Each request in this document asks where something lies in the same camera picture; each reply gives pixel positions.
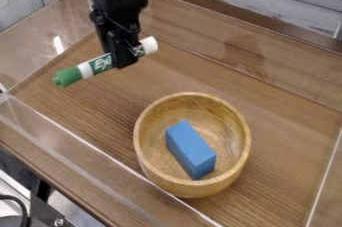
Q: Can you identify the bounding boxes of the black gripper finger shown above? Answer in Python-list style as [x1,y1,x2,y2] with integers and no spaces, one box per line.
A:
[94,19,112,53]
[108,30,143,69]

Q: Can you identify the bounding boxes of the green Expo marker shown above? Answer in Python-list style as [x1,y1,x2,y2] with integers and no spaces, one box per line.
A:
[52,36,159,87]

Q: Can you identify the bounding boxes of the brown wooden bowl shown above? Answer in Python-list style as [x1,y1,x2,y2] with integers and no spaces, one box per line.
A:
[132,92,251,198]

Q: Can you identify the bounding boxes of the clear acrylic tray walls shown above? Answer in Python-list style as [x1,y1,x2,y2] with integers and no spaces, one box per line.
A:
[0,0,342,227]

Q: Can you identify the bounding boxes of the blue rectangular block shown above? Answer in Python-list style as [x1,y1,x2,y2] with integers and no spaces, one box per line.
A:
[165,121,216,180]

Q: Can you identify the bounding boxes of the black metal table bracket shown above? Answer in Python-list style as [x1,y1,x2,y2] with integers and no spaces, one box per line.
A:
[29,180,76,227]

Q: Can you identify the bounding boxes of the black cable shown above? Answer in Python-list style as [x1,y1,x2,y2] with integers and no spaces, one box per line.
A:
[0,194,30,227]

